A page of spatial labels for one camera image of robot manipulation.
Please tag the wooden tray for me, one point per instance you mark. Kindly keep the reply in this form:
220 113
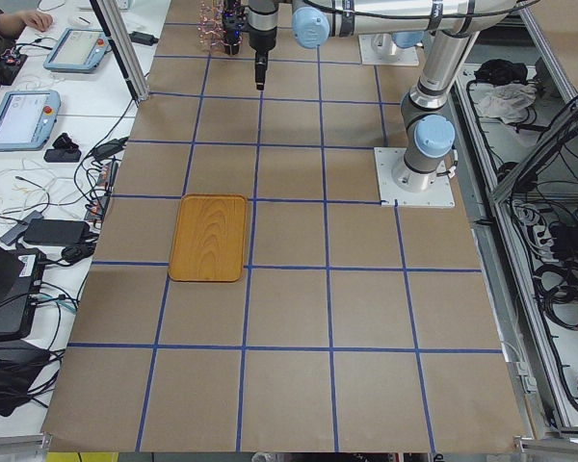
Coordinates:
209 238

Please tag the person hand at desk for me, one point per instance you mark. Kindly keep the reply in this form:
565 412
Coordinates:
35 19

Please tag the small black power adapter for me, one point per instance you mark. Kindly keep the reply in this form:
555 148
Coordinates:
143 38

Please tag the upper blue teach pendant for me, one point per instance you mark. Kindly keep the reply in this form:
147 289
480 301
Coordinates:
78 51

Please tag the blue teach pendant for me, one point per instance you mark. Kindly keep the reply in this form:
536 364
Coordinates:
27 118
78 51

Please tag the black handheld device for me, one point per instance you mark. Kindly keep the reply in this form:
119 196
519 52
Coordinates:
63 150

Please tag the lower blue teach pendant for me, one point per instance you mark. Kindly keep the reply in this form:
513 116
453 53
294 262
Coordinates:
27 118

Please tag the white cloth rag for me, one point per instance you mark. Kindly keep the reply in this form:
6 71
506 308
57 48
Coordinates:
509 103

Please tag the black power adapter brick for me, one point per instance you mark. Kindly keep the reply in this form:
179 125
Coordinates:
55 232

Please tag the black laptop computer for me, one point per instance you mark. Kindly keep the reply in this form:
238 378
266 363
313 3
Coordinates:
21 273

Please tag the copper wire bottle basket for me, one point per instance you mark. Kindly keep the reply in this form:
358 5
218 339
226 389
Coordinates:
210 27

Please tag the aluminium frame post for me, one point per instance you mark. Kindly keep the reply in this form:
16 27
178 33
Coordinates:
112 24

